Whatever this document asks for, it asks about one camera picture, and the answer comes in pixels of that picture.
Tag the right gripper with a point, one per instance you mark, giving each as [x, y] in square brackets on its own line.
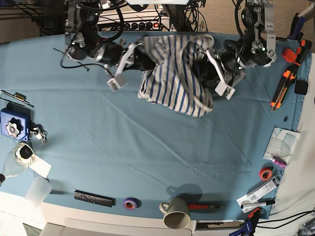
[118, 59]

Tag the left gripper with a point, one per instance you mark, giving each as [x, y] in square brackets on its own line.
[219, 70]

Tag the blue white striped T-shirt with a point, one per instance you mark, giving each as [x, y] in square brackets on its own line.
[172, 82]

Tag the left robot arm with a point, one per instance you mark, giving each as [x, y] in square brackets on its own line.
[255, 25]

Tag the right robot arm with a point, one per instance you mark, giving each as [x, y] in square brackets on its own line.
[83, 41]

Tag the black power strip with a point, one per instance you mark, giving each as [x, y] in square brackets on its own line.
[134, 26]

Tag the orange black utility knife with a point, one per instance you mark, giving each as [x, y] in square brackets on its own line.
[288, 78]

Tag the orange black clamp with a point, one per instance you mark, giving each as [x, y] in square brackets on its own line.
[301, 53]

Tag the blue table cloth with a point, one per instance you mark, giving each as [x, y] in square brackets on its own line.
[117, 145]

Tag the black square box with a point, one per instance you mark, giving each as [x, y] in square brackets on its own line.
[301, 87]

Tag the leaf patterned paper roll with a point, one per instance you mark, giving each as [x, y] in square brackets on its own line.
[282, 144]

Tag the orange tape roll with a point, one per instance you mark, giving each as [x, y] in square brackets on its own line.
[265, 174]

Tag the purple small tube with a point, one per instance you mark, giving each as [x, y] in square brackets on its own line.
[279, 163]

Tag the small white keyring gadget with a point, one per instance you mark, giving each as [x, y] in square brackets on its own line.
[39, 133]

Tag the metal rod with spring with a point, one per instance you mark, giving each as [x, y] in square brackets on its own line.
[17, 96]

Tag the white packaged item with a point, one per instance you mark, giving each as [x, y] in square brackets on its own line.
[258, 193]

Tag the blue box with knob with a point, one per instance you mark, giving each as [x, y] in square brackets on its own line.
[15, 124]

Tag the purple tape roll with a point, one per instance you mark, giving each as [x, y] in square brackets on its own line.
[130, 203]

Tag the black remote control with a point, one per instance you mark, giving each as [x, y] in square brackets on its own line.
[94, 198]

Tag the white paper card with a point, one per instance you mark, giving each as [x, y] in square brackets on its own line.
[40, 166]

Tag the black marker pen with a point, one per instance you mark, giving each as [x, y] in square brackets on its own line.
[258, 204]

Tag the grey ceramic mug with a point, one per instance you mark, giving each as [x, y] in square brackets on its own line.
[175, 213]

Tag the clear plastic bottle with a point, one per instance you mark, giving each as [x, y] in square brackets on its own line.
[17, 161]

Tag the blue black bar clamp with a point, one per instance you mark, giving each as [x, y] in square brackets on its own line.
[248, 228]

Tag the translucent plastic cup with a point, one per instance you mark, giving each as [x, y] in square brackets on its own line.
[38, 192]

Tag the black cable tie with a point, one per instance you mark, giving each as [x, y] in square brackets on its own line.
[70, 67]

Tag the red handled screwdriver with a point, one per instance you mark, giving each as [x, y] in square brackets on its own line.
[197, 206]

